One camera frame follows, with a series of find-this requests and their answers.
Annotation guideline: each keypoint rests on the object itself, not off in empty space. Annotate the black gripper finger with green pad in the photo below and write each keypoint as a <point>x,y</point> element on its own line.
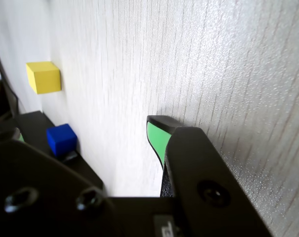
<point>203,172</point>
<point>41,187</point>

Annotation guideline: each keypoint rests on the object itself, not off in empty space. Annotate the yellow cube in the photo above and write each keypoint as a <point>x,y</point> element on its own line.
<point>44,77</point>

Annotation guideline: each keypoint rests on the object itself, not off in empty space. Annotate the blue cube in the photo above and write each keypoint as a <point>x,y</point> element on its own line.
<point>62,139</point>

